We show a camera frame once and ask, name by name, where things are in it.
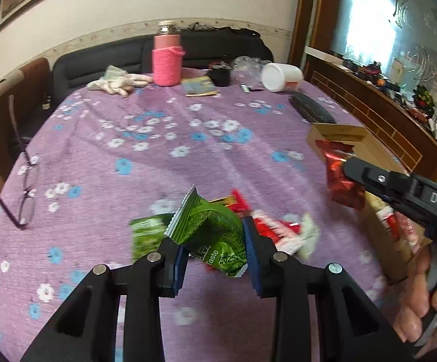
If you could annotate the brown chair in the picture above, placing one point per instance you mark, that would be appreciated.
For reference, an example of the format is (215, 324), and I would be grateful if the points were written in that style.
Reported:
(0, 120)

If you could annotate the cardboard box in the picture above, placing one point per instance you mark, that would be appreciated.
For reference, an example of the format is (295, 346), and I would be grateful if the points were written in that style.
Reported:
(358, 135)

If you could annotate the black remote control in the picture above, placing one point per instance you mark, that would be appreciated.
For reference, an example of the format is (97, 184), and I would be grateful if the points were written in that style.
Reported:
(310, 107)

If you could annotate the white red snack packet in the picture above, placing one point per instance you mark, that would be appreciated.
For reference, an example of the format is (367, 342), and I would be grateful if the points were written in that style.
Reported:
(286, 233)

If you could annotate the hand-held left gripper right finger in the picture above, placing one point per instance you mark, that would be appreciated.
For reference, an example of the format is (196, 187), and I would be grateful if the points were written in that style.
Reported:
(250, 256)

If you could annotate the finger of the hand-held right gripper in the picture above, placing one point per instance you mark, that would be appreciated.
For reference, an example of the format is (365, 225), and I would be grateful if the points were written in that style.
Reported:
(380, 181)

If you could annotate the pink knit-sleeved bottle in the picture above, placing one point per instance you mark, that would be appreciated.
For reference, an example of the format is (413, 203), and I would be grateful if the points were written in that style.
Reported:
(167, 60)

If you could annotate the small black cup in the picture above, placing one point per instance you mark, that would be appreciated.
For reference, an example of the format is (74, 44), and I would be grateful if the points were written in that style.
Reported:
(221, 75)

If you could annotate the paper booklet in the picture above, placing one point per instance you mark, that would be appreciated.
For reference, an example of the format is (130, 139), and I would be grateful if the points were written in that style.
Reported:
(199, 86)

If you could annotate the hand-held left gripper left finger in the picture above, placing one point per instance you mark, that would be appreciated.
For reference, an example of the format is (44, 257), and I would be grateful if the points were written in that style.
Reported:
(181, 271)

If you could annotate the person's right hand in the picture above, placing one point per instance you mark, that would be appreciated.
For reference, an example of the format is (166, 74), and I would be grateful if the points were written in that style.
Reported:
(410, 309)

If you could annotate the purple floral tablecloth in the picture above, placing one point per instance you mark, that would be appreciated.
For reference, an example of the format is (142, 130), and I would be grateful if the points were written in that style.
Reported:
(128, 181)

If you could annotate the white plastic jar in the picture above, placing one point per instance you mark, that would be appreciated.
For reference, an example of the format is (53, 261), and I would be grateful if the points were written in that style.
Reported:
(280, 77)

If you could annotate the dark red snack packet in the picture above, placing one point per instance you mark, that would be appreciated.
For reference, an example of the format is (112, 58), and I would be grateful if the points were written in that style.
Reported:
(339, 181)

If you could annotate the white cloth gloves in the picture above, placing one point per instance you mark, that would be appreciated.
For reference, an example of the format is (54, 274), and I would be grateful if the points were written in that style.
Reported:
(122, 81)

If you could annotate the bright red snack packet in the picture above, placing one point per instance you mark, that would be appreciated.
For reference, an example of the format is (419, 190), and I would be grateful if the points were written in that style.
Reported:
(235, 200)

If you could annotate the wooden cabinet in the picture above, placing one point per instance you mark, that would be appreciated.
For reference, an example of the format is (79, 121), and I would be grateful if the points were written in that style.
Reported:
(373, 98)

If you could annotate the green snack packet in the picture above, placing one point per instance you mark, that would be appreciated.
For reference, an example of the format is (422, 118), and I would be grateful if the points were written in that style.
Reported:
(211, 230)
(149, 233)

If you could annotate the black sofa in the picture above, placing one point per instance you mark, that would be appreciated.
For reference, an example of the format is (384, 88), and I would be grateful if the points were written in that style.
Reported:
(90, 68)

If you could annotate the clear plastic bag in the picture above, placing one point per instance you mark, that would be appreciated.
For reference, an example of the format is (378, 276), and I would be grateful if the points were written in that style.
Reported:
(248, 64)

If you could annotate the eyeglasses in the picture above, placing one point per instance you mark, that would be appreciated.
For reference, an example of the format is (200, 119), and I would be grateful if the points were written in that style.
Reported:
(26, 200)

